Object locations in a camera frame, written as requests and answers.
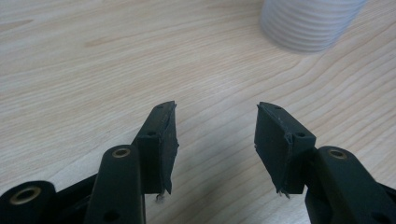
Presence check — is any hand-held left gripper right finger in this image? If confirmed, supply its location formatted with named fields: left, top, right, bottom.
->
left=254, top=101, right=318, bottom=194

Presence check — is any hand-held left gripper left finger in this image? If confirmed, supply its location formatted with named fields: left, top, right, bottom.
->
left=132, top=100, right=180, bottom=195

